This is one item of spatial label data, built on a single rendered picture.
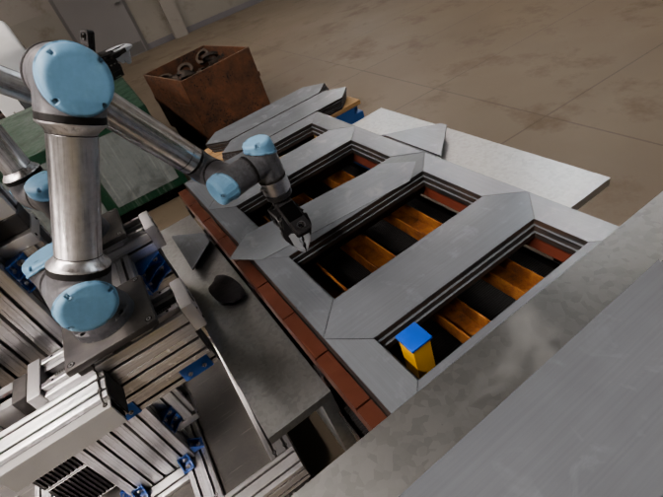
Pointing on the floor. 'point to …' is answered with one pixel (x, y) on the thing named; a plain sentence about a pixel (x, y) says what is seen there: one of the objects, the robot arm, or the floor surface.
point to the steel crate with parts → (208, 89)
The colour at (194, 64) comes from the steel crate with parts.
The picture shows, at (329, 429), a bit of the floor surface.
